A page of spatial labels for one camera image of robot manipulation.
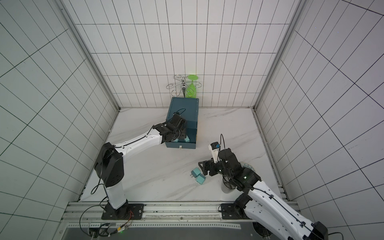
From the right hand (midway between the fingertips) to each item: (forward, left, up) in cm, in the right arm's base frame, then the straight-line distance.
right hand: (200, 162), depth 75 cm
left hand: (+18, +13, -2) cm, 23 cm away
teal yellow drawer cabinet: (+31, +9, +8) cm, 33 cm away
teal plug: (+15, +9, -3) cm, 18 cm away
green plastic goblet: (+49, +9, +6) cm, 50 cm away
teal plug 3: (-4, 0, -14) cm, 14 cm away
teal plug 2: (-1, +3, -13) cm, 13 cm away
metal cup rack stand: (+45, +15, +16) cm, 49 cm away
